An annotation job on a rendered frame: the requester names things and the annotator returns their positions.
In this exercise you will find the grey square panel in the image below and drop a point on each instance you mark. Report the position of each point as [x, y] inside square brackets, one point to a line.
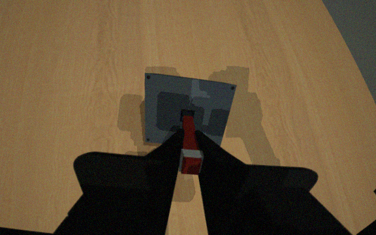
[168, 98]

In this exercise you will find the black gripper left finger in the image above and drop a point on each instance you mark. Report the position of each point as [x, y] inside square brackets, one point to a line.
[154, 173]

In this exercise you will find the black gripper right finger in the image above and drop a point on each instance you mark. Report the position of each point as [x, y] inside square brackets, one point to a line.
[225, 182]

